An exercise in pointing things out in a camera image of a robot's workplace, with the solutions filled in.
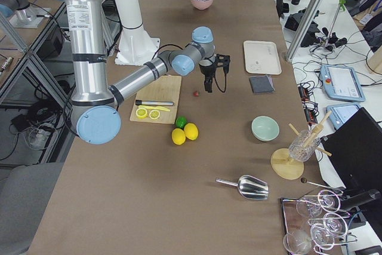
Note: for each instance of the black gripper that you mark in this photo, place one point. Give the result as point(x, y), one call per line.
point(207, 71)

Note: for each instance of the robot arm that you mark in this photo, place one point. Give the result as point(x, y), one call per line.
point(94, 103)

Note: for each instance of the metal ice scoop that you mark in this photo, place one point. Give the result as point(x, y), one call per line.
point(249, 187)

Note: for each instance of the cut glass cup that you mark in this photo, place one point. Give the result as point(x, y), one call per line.
point(298, 151)

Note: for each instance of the wooden cup tree stand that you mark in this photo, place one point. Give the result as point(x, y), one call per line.
point(291, 169)

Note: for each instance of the wooden cutting board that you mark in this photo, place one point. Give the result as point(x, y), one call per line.
point(161, 100)

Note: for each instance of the green lime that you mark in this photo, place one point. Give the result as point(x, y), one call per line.
point(181, 122)

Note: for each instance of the yellow lemon rear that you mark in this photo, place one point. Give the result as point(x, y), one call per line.
point(191, 131)

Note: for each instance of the yellow lemon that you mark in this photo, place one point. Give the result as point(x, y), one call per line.
point(178, 136)
point(191, 131)

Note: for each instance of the grey folded cloth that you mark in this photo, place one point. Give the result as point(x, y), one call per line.
point(261, 84)

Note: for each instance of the yellow lemon front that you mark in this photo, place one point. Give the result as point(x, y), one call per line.
point(178, 136)

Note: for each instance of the beige rabbit tray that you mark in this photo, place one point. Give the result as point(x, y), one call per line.
point(261, 57)

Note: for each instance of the lemon slice right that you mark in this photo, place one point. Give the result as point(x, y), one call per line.
point(154, 114)

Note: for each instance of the lemon slice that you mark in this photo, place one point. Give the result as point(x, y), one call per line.
point(154, 114)
point(141, 113)

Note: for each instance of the mint green bowl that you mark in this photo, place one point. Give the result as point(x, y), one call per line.
point(265, 128)

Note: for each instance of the lemon slice left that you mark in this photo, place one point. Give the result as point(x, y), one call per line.
point(141, 113)

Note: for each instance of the teach pendant upper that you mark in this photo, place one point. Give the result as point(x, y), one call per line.
point(341, 83)

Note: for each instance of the teach pendant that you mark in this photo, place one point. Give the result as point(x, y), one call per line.
point(341, 83)
point(341, 113)

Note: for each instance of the teach pendant lower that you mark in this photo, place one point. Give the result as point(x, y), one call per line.
point(341, 113)

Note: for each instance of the black monitor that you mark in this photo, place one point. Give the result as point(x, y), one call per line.
point(356, 151)

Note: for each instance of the wine glass rack tray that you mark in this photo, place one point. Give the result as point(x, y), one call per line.
point(315, 224)

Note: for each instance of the black handled metal muddler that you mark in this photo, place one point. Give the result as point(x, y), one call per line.
point(154, 103)

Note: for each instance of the aluminium frame post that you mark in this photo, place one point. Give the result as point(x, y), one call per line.
point(302, 29)

